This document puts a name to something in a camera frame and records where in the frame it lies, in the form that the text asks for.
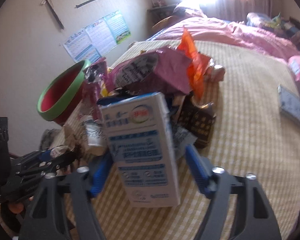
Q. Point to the purple snack bag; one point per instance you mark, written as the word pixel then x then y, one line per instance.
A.
pixel 161 70

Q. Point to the dark brown cigarette pack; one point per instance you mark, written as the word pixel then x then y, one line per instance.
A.
pixel 198 119

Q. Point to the pink quilt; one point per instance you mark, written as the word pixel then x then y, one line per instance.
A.
pixel 235 34

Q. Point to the black wall stick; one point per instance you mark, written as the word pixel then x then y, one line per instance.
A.
pixel 54 14

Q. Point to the orange plastic bag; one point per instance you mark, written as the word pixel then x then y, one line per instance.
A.
pixel 198 66

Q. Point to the person's left hand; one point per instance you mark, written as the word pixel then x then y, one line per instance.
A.
pixel 18 207

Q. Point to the grey tin box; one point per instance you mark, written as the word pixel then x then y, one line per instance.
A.
pixel 289 104

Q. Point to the red bin with green rim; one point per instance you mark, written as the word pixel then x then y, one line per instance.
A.
pixel 59 99

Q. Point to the blue white pillow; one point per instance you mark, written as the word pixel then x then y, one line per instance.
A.
pixel 258 20

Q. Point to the wall chart posters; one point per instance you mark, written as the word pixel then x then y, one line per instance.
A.
pixel 98 38

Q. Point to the checked yellow bed mat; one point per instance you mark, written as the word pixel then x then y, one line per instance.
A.
pixel 250 136

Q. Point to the white crumpled wrapper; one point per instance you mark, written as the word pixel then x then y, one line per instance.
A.
pixel 93 139

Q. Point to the black wall rail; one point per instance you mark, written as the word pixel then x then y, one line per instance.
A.
pixel 83 3

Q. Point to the dark side table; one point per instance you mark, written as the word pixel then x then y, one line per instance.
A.
pixel 159 13

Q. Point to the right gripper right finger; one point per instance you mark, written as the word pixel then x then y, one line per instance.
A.
pixel 254 217

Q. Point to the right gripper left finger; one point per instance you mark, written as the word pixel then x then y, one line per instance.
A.
pixel 46 216

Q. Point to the white blue milk carton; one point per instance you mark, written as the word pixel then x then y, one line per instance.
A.
pixel 140 140

